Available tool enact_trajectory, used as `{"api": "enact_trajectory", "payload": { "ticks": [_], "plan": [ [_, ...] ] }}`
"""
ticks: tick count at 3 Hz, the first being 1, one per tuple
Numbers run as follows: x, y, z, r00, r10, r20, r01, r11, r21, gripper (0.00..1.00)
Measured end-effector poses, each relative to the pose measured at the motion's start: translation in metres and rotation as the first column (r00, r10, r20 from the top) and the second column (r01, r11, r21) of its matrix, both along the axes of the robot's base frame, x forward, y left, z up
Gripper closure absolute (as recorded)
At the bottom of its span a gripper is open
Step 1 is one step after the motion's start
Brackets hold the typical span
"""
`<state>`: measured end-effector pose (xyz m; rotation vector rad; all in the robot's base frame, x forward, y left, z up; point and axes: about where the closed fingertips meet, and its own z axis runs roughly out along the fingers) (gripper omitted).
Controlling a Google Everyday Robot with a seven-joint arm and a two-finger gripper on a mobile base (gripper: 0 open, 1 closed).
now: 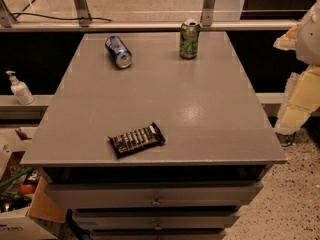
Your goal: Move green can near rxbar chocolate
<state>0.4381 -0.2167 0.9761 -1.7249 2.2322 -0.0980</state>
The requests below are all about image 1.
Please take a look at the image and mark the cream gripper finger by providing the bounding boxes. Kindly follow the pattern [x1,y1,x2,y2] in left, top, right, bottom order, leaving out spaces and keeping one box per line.
[273,24,298,51]
[274,65,320,135]

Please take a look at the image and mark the green soda can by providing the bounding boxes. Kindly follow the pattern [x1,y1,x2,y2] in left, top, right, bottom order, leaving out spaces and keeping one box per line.
[179,18,200,59]

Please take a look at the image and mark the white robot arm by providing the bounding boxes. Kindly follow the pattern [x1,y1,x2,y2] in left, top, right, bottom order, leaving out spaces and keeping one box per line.
[273,1,320,135]

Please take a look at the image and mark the blue soda can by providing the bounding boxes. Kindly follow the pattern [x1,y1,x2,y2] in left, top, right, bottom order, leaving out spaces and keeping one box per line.
[105,36,132,69]

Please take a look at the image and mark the black rxbar chocolate wrapper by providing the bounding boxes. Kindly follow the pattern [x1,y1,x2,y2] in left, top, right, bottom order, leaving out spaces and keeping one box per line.
[109,123,166,158]

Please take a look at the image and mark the grey drawer cabinet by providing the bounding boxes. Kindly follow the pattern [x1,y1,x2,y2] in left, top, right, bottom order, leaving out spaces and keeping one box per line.
[23,32,285,240]

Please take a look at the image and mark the white pump bottle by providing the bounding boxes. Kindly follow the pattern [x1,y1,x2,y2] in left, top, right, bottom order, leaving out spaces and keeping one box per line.
[6,71,34,105]

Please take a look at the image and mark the cardboard box with clutter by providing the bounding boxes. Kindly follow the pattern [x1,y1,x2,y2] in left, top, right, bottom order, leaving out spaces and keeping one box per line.
[0,127,66,240]

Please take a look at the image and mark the black cable under arm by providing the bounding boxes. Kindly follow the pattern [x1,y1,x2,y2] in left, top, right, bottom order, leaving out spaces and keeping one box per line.
[280,132,297,148]

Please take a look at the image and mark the metal railing frame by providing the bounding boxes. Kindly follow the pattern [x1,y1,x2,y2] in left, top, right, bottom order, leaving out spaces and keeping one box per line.
[0,0,320,33]

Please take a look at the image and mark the black cable on floor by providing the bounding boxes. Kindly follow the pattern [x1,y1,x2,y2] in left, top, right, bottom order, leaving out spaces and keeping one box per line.
[11,11,114,23]

